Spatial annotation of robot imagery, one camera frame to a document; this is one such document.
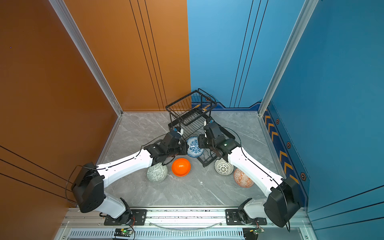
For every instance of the green circuit board left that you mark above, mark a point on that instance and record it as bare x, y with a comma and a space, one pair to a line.
124, 234

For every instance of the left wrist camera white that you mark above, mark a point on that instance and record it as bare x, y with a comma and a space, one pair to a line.
178, 129

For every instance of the black wire dish rack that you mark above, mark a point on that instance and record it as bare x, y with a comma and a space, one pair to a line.
190, 112

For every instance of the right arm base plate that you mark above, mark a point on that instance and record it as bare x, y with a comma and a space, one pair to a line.
233, 217

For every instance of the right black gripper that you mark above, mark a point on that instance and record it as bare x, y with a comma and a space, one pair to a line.
201, 140

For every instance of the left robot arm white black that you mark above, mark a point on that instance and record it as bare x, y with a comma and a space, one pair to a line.
89, 185

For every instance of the orange plastic bowl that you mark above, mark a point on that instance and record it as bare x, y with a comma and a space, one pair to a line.
181, 167

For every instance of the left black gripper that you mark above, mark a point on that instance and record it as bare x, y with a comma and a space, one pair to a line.
185, 147

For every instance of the pale green patterned bowl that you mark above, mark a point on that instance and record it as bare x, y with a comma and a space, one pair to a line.
157, 173

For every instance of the white black lattice bowl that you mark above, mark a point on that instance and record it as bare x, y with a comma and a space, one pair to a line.
223, 167

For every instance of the red white patterned bowl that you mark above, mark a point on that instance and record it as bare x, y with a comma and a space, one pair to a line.
242, 179

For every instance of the aluminium front rail frame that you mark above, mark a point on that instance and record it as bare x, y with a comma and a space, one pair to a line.
180, 223

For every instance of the circuit board right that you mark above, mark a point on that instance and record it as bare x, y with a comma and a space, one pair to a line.
252, 233

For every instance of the blue floral white bowl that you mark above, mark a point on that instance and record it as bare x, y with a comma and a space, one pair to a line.
194, 151

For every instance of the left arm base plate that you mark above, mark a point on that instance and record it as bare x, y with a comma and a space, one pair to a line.
138, 216

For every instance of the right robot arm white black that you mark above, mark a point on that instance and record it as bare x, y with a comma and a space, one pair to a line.
282, 196

